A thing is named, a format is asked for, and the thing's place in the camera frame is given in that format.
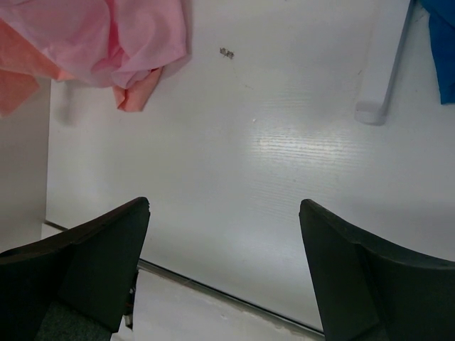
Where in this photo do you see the small debris on table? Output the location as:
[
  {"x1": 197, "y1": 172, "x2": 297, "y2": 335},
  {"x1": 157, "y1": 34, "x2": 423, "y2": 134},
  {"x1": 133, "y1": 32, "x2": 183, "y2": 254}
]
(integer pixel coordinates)
[{"x1": 220, "y1": 48, "x2": 235, "y2": 60}]

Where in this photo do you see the salmon orange t shirt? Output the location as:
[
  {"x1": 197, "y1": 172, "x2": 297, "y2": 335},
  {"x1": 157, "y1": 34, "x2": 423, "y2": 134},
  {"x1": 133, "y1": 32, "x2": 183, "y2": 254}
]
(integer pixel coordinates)
[{"x1": 1, "y1": 21, "x2": 163, "y2": 117}]

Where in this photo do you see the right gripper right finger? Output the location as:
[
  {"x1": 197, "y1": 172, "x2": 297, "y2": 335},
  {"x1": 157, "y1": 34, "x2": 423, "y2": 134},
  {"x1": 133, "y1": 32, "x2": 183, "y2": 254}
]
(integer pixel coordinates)
[{"x1": 299, "y1": 199, "x2": 454, "y2": 340}]

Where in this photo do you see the blue t shirt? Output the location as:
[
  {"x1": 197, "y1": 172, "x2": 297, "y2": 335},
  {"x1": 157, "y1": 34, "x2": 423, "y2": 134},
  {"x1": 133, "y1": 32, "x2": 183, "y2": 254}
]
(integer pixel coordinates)
[{"x1": 420, "y1": 0, "x2": 454, "y2": 104}]

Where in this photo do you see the pink t shirt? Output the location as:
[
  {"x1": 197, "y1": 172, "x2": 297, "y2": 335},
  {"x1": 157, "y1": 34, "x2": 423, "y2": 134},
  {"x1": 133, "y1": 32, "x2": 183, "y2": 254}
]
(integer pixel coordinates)
[{"x1": 1, "y1": 0, "x2": 187, "y2": 89}]

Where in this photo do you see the white clothes rack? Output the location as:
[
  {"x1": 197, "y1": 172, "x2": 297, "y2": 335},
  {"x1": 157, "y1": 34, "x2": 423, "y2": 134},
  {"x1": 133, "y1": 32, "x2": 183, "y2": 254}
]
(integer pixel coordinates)
[{"x1": 355, "y1": 0, "x2": 415, "y2": 126}]

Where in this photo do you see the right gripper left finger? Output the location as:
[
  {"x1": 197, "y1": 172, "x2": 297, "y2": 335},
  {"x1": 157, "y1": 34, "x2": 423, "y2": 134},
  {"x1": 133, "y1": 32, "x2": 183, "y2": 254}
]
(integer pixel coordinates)
[{"x1": 1, "y1": 197, "x2": 150, "y2": 340}]

